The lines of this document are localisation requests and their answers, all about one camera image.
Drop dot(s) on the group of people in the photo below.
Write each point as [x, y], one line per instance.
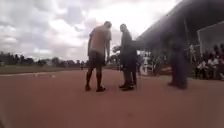
[210, 65]

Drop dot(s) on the person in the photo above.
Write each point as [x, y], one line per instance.
[127, 53]
[178, 66]
[98, 43]

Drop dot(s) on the row of trees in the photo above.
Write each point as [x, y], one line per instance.
[20, 60]

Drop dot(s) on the white painted line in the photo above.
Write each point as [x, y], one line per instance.
[23, 74]

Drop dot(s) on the red running track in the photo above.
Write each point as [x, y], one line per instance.
[106, 106]

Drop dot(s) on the grandstand building with dark roof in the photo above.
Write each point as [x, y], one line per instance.
[200, 16]

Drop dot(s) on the grass field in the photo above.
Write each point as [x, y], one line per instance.
[30, 69]

